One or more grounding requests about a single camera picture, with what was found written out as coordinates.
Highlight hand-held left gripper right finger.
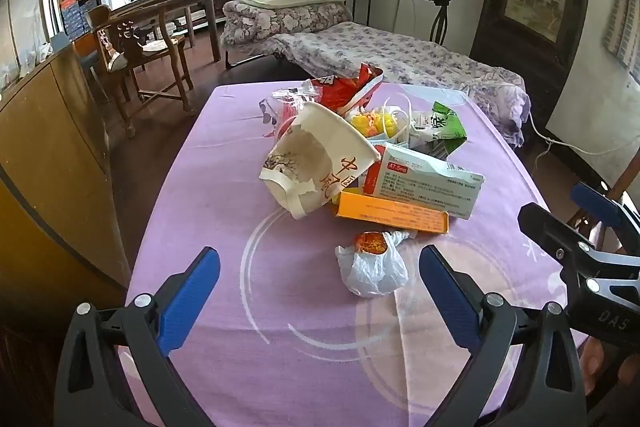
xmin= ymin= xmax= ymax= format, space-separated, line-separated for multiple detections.
xmin=418 ymin=245 xmax=588 ymax=427

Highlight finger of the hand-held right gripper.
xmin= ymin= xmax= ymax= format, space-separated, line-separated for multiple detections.
xmin=517 ymin=203 xmax=597 ymax=267
xmin=570 ymin=182 xmax=640 ymax=256

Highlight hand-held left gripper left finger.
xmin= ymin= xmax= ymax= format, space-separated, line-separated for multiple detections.
xmin=54 ymin=246 xmax=221 ymax=427

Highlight green packet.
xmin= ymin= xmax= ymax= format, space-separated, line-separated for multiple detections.
xmin=410 ymin=101 xmax=468 ymax=158

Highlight red snack bag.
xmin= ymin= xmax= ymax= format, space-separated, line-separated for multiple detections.
xmin=306 ymin=63 xmax=385 ymax=116

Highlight person's right hand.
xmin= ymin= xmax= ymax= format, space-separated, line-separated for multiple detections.
xmin=578 ymin=337 xmax=640 ymax=401

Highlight crumpled white plastic bag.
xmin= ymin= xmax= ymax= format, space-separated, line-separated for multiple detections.
xmin=335 ymin=229 xmax=418 ymax=299

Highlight orange cardboard box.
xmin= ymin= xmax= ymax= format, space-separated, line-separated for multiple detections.
xmin=334 ymin=192 xmax=449 ymax=235

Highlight white medicine box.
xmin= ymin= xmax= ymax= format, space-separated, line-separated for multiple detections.
xmin=372 ymin=143 xmax=486 ymax=220

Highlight purple tablecloth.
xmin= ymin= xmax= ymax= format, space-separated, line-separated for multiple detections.
xmin=117 ymin=79 xmax=588 ymax=427

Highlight torn white paper cup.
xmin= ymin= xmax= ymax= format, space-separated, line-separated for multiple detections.
xmin=258 ymin=101 xmax=381 ymax=221

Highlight wooden cabinet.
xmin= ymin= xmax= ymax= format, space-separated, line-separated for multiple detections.
xmin=0 ymin=42 xmax=131 ymax=288

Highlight clear plastic wrapper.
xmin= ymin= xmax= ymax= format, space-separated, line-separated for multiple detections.
xmin=257 ymin=79 xmax=323 ymax=140

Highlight bed with floral sheet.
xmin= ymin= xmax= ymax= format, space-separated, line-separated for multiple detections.
xmin=225 ymin=21 xmax=531 ymax=150

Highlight carved wooden armchair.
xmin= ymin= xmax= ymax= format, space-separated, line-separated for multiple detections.
xmin=85 ymin=0 xmax=196 ymax=138

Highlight grey blue chair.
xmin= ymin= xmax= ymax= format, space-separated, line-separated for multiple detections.
xmin=49 ymin=29 xmax=101 ymax=68

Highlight folded floral quilt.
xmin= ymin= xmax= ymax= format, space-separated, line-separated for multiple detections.
xmin=222 ymin=0 xmax=351 ymax=45

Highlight white cable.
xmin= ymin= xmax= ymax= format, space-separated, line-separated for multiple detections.
xmin=520 ymin=107 xmax=640 ymax=158

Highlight wall paper sheets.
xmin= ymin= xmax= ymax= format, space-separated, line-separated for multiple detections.
xmin=602 ymin=0 xmax=640 ymax=82

